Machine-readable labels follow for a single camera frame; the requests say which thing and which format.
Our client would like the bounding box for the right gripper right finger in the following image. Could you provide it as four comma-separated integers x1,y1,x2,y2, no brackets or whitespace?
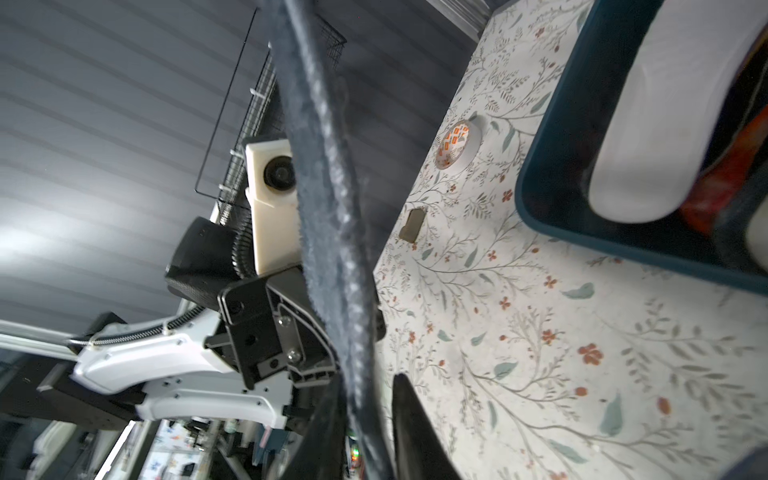
392,373,460,480

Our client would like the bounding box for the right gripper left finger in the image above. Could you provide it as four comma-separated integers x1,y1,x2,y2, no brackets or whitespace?
280,375,347,480

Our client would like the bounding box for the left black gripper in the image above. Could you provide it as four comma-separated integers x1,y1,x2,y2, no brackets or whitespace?
165,217,338,388

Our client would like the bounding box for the dark grey fleece insole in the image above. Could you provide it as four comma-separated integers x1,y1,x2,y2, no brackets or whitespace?
711,173,767,275
260,1,396,479
721,446,768,480

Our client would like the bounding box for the white insole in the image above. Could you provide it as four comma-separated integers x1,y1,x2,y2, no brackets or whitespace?
588,0,767,224
744,197,768,271

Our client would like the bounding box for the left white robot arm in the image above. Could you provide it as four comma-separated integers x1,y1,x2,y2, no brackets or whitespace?
1,217,340,432

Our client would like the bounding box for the teal plastic storage box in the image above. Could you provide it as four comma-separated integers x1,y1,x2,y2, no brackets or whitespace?
515,1,767,295

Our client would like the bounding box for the small olive eraser block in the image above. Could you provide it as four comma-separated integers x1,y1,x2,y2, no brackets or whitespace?
398,207,427,244

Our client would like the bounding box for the patterned tape roll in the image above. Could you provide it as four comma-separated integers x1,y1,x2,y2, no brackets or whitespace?
435,119,483,175

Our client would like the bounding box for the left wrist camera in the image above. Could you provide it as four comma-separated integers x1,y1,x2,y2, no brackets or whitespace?
245,138,301,276

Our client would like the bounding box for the black wire mesh basket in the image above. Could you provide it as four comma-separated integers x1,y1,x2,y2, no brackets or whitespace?
193,5,349,226

